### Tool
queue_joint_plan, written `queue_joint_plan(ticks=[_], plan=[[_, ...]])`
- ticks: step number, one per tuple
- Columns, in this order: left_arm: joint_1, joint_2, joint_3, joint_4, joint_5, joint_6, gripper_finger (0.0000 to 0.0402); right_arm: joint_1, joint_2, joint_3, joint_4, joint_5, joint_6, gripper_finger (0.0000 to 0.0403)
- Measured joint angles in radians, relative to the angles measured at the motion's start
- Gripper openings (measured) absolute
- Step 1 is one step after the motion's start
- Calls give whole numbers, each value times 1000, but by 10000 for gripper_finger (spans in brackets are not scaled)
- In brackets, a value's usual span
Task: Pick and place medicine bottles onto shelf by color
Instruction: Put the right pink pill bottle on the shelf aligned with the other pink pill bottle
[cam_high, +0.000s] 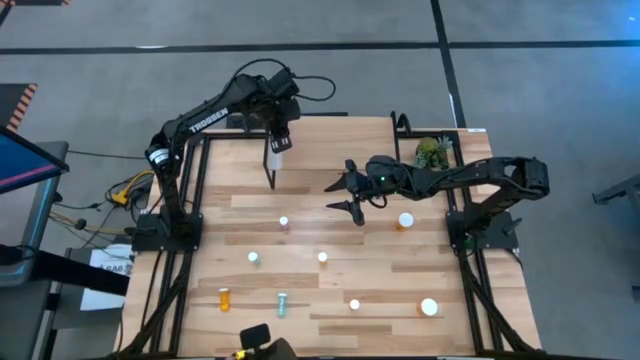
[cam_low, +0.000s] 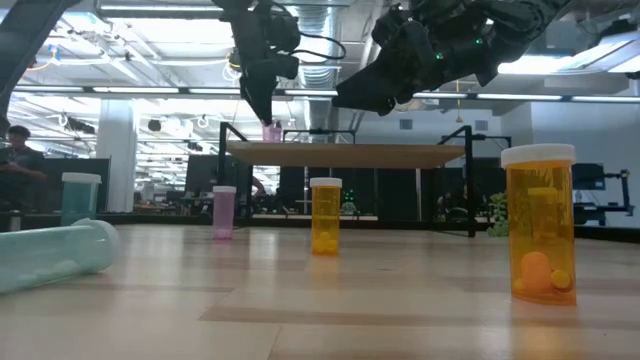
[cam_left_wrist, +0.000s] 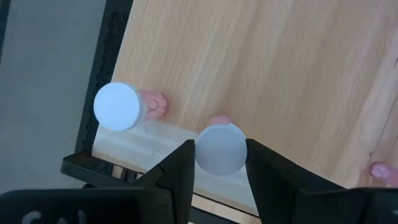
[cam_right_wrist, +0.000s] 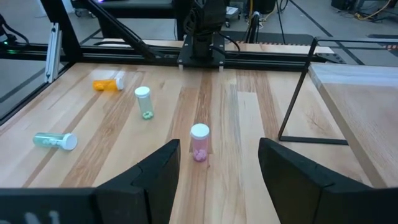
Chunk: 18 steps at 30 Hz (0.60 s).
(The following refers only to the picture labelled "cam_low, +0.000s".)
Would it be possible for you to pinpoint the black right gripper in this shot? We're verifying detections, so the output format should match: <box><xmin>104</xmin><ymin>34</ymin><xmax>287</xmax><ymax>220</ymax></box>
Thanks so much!
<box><xmin>331</xmin><ymin>0</ymin><xmax>506</xmax><ymax>117</ymax></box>

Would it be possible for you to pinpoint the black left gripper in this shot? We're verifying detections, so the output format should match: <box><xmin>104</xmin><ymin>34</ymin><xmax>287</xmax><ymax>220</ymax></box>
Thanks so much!
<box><xmin>212</xmin><ymin>0</ymin><xmax>301</xmax><ymax>127</ymax></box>

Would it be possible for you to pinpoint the pink pill bottle white cap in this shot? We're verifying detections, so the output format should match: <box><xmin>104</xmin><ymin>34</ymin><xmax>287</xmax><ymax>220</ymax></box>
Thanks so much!
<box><xmin>261</xmin><ymin>121</ymin><xmax>284</xmax><ymax>144</ymax></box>
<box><xmin>212</xmin><ymin>185</ymin><xmax>238</xmax><ymax>240</ymax></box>

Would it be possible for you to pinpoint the narrow orange pill bottle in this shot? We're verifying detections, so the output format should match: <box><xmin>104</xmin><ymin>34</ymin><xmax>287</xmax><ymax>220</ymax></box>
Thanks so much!
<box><xmin>309</xmin><ymin>177</ymin><xmax>344</xmax><ymax>257</ymax></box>
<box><xmin>500</xmin><ymin>143</ymin><xmax>578</xmax><ymax>307</ymax></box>

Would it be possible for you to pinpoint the green pill bottle white cap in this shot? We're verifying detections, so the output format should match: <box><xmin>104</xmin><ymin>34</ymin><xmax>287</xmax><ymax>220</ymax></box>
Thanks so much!
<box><xmin>0</xmin><ymin>217</ymin><xmax>121</xmax><ymax>296</ymax></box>
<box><xmin>60</xmin><ymin>172</ymin><xmax>103</xmax><ymax>227</ymax></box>

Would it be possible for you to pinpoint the wooden shelf with black legs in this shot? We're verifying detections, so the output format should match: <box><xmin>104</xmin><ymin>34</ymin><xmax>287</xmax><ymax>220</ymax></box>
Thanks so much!
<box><xmin>218</xmin><ymin>122</ymin><xmax>512</xmax><ymax>239</ymax></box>

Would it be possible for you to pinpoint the black background monitor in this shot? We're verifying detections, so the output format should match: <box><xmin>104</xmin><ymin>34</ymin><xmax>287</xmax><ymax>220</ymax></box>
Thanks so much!
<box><xmin>184</xmin><ymin>154</ymin><xmax>241</xmax><ymax>201</ymax></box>
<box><xmin>42</xmin><ymin>157</ymin><xmax>112</xmax><ymax>214</ymax></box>

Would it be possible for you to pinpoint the white building pillar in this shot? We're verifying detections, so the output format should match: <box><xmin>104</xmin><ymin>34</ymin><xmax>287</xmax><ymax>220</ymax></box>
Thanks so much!
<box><xmin>96</xmin><ymin>97</ymin><xmax>137</xmax><ymax>214</ymax></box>

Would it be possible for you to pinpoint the green artificial succulent plant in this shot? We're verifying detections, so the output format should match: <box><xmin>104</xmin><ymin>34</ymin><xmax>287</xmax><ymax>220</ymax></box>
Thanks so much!
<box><xmin>487</xmin><ymin>192</ymin><xmax>510</xmax><ymax>239</ymax></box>

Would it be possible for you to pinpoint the person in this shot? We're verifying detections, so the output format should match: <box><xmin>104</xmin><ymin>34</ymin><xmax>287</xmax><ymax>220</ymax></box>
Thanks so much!
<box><xmin>0</xmin><ymin>124</ymin><xmax>49</xmax><ymax>214</ymax></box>

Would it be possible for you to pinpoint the black looped cable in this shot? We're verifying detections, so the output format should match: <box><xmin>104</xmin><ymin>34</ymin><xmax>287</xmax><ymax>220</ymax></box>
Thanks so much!
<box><xmin>289</xmin><ymin>30</ymin><xmax>348</xmax><ymax>62</ymax></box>

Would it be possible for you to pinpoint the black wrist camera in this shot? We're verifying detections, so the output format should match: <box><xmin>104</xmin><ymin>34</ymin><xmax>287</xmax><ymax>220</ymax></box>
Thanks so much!
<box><xmin>264</xmin><ymin>7</ymin><xmax>302</xmax><ymax>54</ymax></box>

